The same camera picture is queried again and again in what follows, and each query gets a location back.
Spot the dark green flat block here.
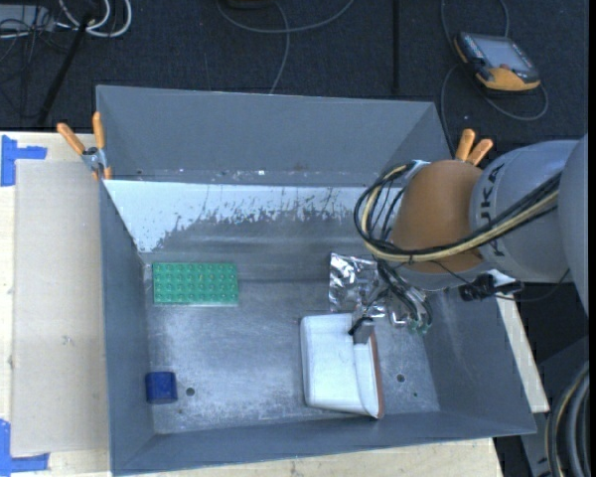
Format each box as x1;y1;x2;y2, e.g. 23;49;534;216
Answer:
151;261;240;308

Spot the grey metal bin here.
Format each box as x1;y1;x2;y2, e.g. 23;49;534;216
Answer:
94;84;538;477

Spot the pale flat board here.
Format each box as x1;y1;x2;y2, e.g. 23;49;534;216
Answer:
10;159;111;459

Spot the white box with brown edge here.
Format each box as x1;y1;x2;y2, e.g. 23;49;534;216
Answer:
299;313;385;420

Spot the blue cup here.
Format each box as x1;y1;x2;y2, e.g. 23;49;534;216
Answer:
144;371;179;405

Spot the crumpled silver foil packet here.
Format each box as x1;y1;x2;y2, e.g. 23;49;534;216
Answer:
328;251;386;320

